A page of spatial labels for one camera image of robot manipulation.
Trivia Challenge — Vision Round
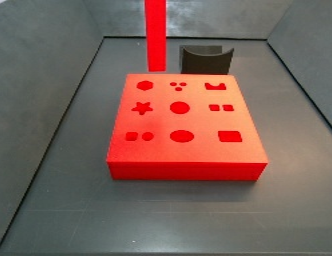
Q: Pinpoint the dark grey arch block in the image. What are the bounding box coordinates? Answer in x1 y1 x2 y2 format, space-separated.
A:
180 45 235 75

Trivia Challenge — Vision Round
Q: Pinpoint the red shape sorter box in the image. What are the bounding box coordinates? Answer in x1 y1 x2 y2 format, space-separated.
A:
108 74 269 181

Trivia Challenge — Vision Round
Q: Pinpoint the long red stick gripper finger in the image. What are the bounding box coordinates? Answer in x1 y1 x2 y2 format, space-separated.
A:
145 0 166 72

